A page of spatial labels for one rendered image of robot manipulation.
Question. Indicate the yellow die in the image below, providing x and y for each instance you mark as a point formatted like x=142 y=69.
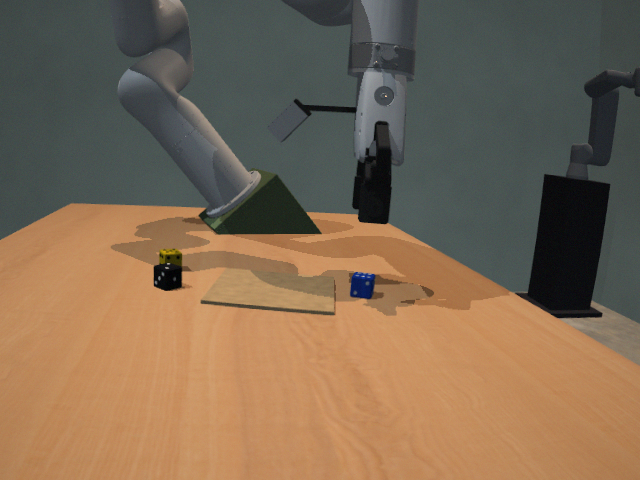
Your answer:
x=173 y=256

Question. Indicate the tan textured mat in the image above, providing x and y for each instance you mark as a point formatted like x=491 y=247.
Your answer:
x=273 y=291

